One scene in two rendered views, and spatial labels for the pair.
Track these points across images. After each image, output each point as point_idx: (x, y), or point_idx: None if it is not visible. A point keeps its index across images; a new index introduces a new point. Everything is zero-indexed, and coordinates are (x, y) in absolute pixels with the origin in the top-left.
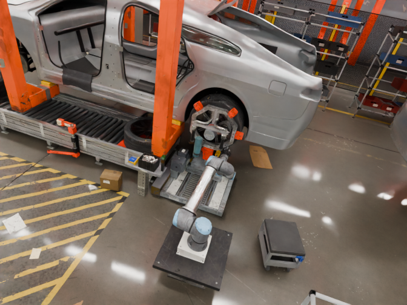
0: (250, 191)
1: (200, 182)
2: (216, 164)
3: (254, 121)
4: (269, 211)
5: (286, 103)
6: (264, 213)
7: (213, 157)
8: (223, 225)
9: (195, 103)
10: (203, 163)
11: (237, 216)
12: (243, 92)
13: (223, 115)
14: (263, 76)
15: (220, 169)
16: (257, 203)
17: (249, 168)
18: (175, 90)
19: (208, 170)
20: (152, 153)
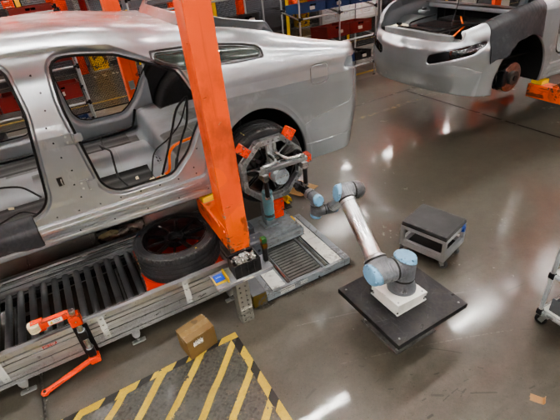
0: (333, 221)
1: (357, 219)
2: (351, 189)
3: (308, 130)
4: (372, 222)
5: (334, 85)
6: (373, 228)
7: (340, 184)
8: (362, 268)
9: (238, 149)
10: (269, 227)
11: (358, 251)
12: (285, 100)
13: (264, 147)
14: (299, 67)
15: (357, 192)
16: None
17: (299, 202)
18: (192, 152)
19: (350, 202)
20: (233, 251)
